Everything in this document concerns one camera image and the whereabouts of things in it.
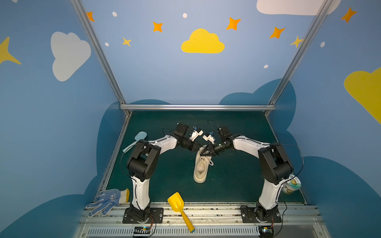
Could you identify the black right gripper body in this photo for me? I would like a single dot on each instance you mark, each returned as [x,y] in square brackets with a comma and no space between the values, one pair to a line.
[216,148]

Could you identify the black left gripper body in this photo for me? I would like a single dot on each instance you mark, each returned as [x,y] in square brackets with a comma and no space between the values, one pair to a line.
[193,145]

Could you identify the white canvas sneaker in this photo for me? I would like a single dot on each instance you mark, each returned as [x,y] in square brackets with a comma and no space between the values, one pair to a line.
[200,171]

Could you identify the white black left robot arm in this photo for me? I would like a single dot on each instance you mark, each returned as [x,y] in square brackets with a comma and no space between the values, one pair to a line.
[142,164]

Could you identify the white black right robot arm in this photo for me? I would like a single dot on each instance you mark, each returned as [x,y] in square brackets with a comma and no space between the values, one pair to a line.
[275,166]

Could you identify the light blue toy spatula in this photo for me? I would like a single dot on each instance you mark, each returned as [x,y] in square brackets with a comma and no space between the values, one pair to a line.
[141,135]

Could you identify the yellow toy shovel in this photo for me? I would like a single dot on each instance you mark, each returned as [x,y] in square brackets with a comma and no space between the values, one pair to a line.
[177,204]

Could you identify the back horizontal aluminium bar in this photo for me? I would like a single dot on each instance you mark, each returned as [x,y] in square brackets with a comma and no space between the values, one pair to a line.
[197,107]

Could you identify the round tin can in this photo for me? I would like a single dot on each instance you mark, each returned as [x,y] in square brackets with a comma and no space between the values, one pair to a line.
[293,184]

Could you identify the right green circuit board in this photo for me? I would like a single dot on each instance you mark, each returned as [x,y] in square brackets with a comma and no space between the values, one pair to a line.
[266,232]

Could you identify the green circuit board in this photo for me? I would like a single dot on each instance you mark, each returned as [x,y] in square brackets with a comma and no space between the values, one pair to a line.
[141,232]
[266,232]

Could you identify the blue dotted work glove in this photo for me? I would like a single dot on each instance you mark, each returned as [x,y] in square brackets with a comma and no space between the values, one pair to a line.
[106,200]

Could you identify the left green circuit board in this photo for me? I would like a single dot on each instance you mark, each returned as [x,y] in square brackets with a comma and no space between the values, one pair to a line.
[141,232]

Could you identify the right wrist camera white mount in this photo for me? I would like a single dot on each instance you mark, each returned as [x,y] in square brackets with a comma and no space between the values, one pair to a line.
[223,132]

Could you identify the right side aluminium floor rail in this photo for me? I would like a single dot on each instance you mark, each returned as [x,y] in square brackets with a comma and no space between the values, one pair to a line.
[281,183]

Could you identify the aluminium floor rail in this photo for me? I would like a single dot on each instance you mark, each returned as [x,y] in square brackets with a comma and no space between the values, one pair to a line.
[106,176]
[281,183]

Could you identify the left side aluminium floor rail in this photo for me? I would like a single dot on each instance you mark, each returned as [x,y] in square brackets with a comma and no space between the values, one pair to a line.
[106,176]

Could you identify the right aluminium frame post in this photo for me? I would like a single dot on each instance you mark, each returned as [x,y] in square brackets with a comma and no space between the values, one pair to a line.
[317,22]

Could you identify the aluminium frame post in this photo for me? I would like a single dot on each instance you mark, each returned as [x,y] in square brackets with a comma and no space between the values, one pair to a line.
[317,22]
[87,25]

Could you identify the aluminium front rail platform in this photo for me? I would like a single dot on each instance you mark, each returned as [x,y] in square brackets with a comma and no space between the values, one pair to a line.
[211,220]

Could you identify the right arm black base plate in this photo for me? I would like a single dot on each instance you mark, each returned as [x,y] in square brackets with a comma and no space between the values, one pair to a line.
[260,215]

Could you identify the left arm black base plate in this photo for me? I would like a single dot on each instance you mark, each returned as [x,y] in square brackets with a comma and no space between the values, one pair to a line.
[149,215]

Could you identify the left aluminium frame post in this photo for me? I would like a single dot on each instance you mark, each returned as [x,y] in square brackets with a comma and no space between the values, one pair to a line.
[87,25]

